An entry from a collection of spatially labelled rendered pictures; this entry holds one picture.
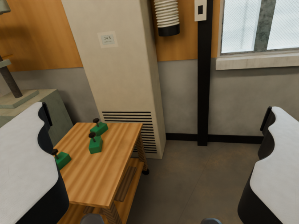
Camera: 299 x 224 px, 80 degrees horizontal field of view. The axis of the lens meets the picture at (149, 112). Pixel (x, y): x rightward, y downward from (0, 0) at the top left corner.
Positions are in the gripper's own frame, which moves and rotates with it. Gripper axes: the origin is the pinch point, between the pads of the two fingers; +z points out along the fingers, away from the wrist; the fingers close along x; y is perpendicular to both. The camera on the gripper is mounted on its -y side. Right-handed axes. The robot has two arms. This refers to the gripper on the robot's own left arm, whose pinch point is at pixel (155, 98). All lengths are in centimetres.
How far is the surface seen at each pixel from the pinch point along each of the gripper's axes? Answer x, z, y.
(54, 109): -96, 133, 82
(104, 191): -24, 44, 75
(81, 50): -54, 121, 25
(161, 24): 3, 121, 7
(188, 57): 26, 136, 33
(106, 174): -26, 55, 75
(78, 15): -51, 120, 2
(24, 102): -113, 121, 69
